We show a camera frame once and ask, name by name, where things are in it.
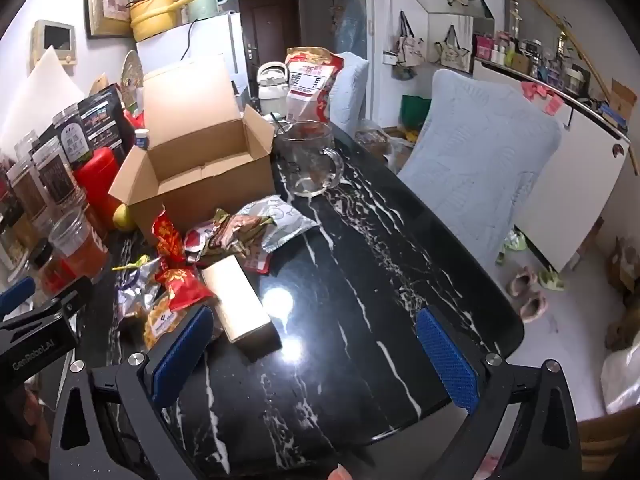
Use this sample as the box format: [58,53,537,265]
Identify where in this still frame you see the grey chair cover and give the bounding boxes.
[330,52,369,138]
[398,70,562,268]

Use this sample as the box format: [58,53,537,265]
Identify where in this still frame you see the clear jar red label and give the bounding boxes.
[49,207,108,281]

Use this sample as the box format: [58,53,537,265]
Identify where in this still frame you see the white grey snack packet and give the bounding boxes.
[236,195,319,254]

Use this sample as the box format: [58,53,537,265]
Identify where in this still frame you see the red gold snack packet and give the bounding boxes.
[151,209,214,312]

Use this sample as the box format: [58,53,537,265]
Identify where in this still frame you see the waffle snack packet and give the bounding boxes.
[143,292,194,350]

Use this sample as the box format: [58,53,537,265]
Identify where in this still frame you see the red canister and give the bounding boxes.
[74,148,120,231]

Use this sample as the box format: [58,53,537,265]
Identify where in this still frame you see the silver purple snack packet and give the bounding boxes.
[115,258,160,323]

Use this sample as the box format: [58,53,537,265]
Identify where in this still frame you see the pink slippers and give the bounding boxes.
[506,266,548,323]

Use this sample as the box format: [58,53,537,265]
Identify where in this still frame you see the gold rectangular box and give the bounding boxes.
[201,256,281,361]

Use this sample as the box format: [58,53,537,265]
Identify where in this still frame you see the white mini fridge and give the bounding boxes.
[137,12,250,100]

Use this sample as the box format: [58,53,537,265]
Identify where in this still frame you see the grey chair cover near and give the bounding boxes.
[398,70,562,268]

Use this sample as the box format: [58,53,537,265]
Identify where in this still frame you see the wall intercom panel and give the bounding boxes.
[29,20,77,68]

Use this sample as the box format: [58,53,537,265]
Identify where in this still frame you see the tote bag right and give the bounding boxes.
[434,25,471,73]

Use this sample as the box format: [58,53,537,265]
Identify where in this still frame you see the green lollipop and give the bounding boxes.
[112,255,151,272]

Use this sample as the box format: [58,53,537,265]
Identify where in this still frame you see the dark label jar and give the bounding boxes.
[32,136,78,206]

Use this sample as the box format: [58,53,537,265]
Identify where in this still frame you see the tote bag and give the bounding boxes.
[434,25,471,73]
[396,11,426,67]

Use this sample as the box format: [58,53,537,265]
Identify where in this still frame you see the yellow saucepan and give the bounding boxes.
[130,0,196,42]

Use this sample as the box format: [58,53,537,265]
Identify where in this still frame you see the clear glass mug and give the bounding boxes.
[276,120,344,197]

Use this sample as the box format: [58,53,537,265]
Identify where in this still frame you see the small white blue bottle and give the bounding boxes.
[134,128,150,151]

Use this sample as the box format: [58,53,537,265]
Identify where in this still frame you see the open cardboard box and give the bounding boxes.
[110,61,276,244]

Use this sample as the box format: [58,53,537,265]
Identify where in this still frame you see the tote bag left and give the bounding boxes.
[396,11,426,67]

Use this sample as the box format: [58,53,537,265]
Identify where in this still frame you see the yellow lemon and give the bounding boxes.
[112,204,137,233]

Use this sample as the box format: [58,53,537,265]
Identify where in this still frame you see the white thermos kettle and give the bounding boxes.
[256,62,290,118]

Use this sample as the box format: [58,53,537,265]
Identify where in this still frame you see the grey chair cover far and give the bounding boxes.
[330,52,369,138]

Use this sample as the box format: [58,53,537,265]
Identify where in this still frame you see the cashew nut bag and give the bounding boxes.
[285,47,344,124]

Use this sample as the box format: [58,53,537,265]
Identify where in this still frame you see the brown gold snack packet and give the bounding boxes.
[183,208,274,269]

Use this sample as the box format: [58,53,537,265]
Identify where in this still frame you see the woven round mat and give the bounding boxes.
[119,50,143,114]

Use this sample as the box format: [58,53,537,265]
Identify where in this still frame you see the white foam board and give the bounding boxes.
[1,47,87,159]

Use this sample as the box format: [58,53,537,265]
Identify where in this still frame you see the black snack pouch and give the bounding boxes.
[39,84,134,165]

